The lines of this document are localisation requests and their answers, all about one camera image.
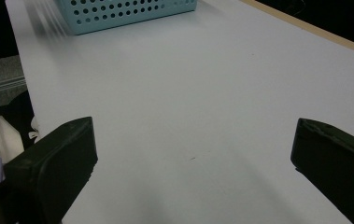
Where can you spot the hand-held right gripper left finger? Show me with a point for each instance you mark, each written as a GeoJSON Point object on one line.
{"type": "Point", "coordinates": [53, 161]}

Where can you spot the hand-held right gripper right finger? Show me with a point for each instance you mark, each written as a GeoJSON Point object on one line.
{"type": "Point", "coordinates": [336, 155]}

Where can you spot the light blue perforated basket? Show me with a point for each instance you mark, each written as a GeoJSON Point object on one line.
{"type": "Point", "coordinates": [118, 14]}

